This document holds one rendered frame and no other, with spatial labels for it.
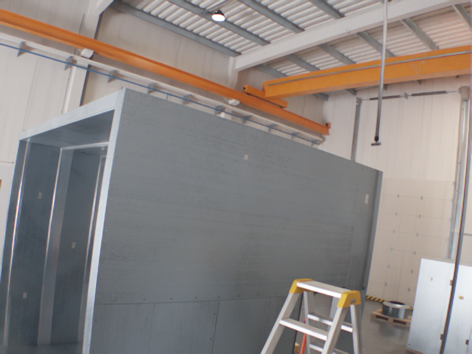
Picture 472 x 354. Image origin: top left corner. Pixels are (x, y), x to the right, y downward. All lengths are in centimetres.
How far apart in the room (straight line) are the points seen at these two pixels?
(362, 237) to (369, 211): 25
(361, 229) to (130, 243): 217
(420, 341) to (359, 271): 563
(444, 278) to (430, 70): 497
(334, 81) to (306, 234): 913
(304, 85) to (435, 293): 730
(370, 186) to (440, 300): 551
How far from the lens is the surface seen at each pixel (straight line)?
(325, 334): 207
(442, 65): 1023
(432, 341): 901
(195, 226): 225
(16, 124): 1044
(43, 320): 580
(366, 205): 359
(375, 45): 1228
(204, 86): 1220
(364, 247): 365
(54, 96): 1071
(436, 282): 883
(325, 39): 1085
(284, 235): 276
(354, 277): 359
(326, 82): 1195
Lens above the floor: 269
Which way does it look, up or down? 3 degrees up
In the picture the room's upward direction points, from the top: 8 degrees clockwise
